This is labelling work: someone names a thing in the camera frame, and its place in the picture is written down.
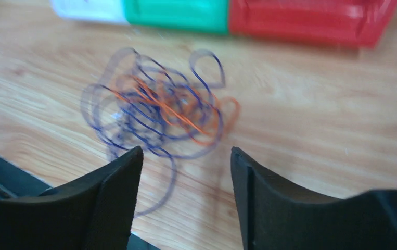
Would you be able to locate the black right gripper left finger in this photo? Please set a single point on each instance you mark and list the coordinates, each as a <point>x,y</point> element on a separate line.
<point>81,214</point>

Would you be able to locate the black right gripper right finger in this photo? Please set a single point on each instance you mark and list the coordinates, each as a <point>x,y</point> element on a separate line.
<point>275,213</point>

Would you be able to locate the clear plastic bin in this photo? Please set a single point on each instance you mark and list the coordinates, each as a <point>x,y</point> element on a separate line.
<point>104,11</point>

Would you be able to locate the red plastic bin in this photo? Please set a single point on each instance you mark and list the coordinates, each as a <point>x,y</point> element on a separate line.
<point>346,23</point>

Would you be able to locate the green plastic bin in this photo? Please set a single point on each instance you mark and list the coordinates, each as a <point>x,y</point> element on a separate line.
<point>209,16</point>

